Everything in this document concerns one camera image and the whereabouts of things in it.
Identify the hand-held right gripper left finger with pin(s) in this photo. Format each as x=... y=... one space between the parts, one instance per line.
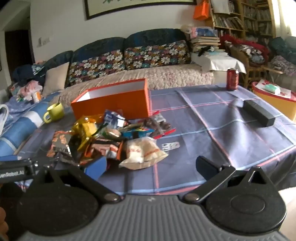
x=95 y=167

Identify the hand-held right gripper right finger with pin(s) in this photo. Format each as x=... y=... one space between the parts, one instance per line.
x=208 y=168

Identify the blue snack packet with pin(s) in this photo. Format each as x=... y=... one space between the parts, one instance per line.
x=136 y=134

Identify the orange cardboard box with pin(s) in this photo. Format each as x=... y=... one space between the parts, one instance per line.
x=115 y=104

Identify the pile of snack packets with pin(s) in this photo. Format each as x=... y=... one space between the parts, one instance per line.
x=97 y=141

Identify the plaid tablecloth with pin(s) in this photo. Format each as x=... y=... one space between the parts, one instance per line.
x=203 y=129

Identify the silver blister pack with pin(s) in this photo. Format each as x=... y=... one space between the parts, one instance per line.
x=170 y=146

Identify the blue striped blanket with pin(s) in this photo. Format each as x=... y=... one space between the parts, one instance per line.
x=20 y=125

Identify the green mug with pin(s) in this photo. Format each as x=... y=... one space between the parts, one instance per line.
x=55 y=112

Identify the black rectangular box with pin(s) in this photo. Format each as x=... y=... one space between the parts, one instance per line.
x=259 y=113

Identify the small orange bottle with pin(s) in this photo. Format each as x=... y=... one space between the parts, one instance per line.
x=37 y=97

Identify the yellow container with red rim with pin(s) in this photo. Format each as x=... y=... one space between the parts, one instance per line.
x=272 y=104

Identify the red soda can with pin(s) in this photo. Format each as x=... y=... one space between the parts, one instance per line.
x=232 y=80

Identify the heap of clothes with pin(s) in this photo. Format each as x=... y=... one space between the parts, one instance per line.
x=27 y=78

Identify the beige pillow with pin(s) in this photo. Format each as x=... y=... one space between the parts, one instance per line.
x=55 y=78

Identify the floral cushion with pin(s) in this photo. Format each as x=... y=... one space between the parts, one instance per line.
x=97 y=67
x=157 y=55

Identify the beige quilted sofa cover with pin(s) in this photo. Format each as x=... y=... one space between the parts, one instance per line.
x=161 y=77

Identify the green tissue pack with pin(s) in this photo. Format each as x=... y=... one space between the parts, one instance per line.
x=272 y=88

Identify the white cloth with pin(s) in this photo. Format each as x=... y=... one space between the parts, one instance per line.
x=222 y=62

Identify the wicker chair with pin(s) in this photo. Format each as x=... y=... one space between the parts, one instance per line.
x=252 y=67

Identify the floral cushions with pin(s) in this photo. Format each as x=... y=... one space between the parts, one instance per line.
x=99 y=46

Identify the stack of books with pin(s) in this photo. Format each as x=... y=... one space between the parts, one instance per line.
x=205 y=42

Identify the red blanket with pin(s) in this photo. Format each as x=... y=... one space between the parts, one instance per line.
x=242 y=42

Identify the wooden bookshelf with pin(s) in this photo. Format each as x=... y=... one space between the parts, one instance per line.
x=249 y=16

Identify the orange paper bag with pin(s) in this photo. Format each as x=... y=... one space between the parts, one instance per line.
x=202 y=10

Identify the wall switch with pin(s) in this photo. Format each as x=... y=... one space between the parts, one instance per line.
x=44 y=41

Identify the framed wall picture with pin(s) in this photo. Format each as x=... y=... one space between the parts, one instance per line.
x=138 y=5

